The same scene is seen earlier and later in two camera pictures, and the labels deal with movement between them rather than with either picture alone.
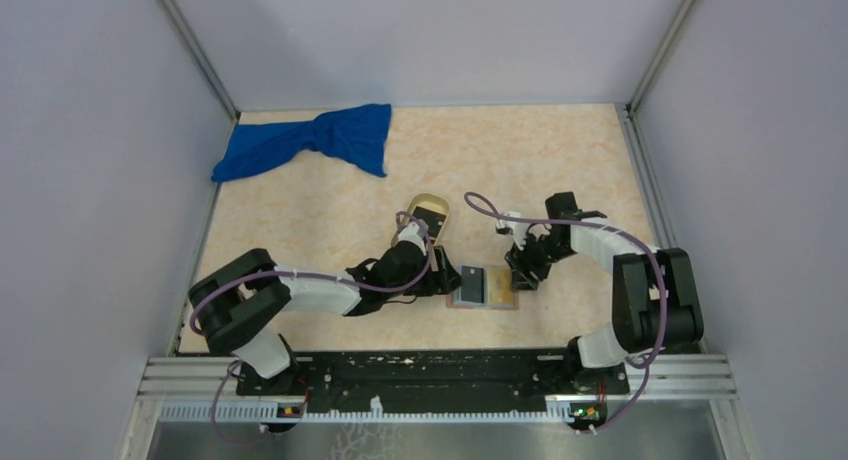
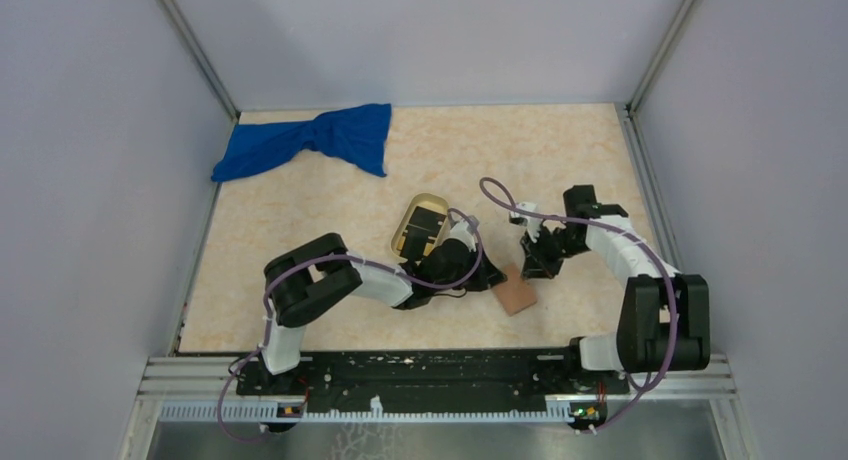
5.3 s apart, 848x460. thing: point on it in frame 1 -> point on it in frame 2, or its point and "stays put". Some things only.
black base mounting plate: (436, 380) stays put
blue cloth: (355, 136) stays put
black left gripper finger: (447, 278) -> (489, 275)
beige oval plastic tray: (429, 201) stays put
